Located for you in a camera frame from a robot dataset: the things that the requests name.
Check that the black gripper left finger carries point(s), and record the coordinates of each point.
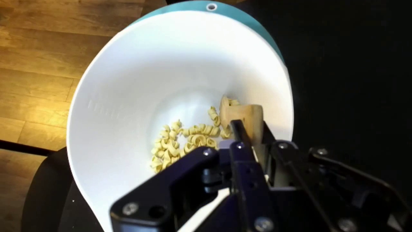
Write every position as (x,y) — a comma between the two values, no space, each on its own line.
(171,194)

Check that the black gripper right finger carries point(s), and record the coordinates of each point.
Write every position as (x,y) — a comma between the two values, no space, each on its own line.
(335,194)

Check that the white bowl with teal outside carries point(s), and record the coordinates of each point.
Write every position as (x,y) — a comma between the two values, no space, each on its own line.
(141,78)

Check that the cereal pieces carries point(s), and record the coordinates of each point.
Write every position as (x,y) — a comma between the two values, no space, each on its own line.
(171,144)

